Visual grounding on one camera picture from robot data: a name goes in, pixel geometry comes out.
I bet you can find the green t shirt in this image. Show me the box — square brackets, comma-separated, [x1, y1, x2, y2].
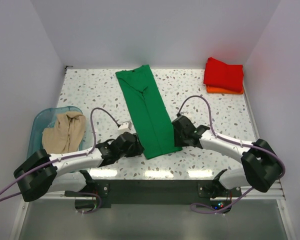
[115, 65, 182, 160]

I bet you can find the red folded t shirt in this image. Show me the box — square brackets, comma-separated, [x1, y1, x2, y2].
[203, 57, 244, 92]

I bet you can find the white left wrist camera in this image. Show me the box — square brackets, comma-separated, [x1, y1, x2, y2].
[117, 121, 132, 133]

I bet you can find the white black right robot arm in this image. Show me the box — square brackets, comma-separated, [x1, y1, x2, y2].
[172, 115, 285, 199]

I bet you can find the beige crumpled t shirt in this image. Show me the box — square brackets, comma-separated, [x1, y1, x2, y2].
[41, 111, 86, 154]

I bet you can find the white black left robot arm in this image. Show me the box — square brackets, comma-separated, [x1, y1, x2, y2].
[13, 132, 145, 202]

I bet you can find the clear blue plastic bin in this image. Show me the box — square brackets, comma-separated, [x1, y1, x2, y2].
[27, 106, 82, 158]

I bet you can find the orange folded t shirt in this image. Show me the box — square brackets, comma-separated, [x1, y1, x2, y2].
[206, 85, 244, 95]

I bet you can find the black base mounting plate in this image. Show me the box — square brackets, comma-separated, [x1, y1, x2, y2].
[64, 173, 242, 210]

